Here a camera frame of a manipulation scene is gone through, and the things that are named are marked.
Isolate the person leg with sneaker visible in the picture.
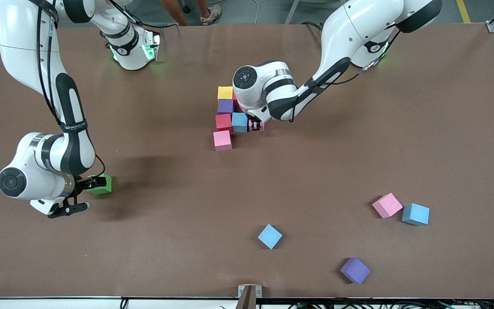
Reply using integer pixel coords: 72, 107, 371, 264
159, 0, 192, 27
198, 0, 223, 25

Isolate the green foam block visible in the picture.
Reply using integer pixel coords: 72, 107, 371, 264
87, 173, 113, 196

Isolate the brown table cover sheet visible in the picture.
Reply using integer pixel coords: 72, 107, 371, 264
0, 24, 494, 299

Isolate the pink foam block with slit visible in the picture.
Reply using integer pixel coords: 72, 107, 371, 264
372, 192, 404, 219

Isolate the white stand leg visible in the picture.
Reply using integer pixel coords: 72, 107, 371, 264
284, 0, 302, 24

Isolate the blue foam block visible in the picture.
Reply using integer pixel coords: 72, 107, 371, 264
401, 203, 431, 227
231, 112, 249, 133
257, 224, 283, 250

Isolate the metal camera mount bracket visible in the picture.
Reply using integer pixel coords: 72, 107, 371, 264
235, 285, 263, 309

